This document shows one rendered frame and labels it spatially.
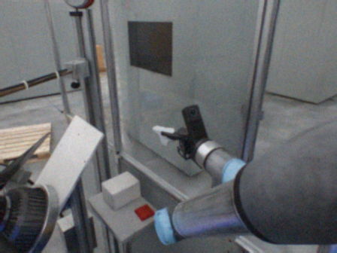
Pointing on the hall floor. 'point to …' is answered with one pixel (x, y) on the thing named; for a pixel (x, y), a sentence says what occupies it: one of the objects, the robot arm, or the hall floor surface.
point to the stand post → (80, 218)
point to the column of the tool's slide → (101, 159)
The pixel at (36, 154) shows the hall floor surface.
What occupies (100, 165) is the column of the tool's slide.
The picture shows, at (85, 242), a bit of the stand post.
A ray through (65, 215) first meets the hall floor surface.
